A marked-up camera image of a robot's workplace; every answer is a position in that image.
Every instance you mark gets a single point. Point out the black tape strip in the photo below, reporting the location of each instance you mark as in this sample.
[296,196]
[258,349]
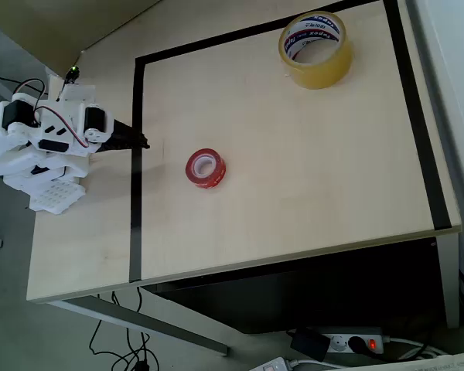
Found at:
[136,212]
[419,127]
[255,28]

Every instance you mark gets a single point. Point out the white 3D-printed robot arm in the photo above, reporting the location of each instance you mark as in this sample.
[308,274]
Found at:
[7,158]

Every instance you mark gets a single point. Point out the white perforated base clamp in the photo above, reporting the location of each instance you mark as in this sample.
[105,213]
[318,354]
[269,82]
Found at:
[56,197]

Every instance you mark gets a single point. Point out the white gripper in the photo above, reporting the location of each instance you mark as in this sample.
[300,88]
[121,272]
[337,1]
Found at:
[121,136]

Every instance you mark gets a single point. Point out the white power strip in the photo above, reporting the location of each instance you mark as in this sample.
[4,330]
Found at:
[272,365]

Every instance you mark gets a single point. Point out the grey upright table leg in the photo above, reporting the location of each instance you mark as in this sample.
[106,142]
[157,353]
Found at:
[451,278]

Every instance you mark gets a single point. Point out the grey diagonal table beam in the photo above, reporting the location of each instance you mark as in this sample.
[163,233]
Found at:
[158,326]

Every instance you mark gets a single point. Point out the yellow packing tape roll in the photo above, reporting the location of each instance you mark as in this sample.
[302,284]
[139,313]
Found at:
[325,75]

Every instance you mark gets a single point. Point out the grey power strip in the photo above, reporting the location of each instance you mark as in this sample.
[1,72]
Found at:
[371,332]

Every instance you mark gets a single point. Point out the black round plug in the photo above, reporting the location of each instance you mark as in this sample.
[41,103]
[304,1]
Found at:
[356,344]

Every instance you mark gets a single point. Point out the black under-table panel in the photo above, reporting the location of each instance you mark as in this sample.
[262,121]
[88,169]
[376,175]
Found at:
[294,293]

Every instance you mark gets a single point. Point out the red tape roll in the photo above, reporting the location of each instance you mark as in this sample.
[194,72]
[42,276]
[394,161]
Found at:
[216,175]

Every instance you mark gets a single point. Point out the black power adapter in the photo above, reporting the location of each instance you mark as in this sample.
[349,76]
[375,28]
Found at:
[309,344]

